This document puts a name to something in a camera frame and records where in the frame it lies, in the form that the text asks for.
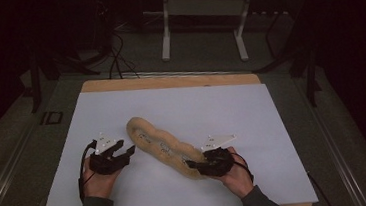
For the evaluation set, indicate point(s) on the black stand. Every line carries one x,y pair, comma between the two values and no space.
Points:
308,72
35,82

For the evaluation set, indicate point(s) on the white table mat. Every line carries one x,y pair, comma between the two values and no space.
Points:
178,106

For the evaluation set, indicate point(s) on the person's right hand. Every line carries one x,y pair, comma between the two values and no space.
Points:
239,178

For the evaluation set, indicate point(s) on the person's left hand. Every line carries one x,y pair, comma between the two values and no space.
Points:
99,185

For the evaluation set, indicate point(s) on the wooden table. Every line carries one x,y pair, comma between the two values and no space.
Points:
169,81

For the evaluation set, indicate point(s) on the black floor bracket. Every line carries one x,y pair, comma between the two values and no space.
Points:
52,117

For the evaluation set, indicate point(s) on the tan three-pocket holder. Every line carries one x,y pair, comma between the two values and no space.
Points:
154,142

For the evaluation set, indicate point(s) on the white metal stand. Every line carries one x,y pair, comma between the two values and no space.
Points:
202,7

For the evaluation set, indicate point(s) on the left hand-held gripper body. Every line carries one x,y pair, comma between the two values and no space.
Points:
107,164

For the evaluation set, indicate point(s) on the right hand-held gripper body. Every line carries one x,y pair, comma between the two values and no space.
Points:
218,163

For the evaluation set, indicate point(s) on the metal floor rail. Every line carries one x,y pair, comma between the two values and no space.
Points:
339,156
7,178

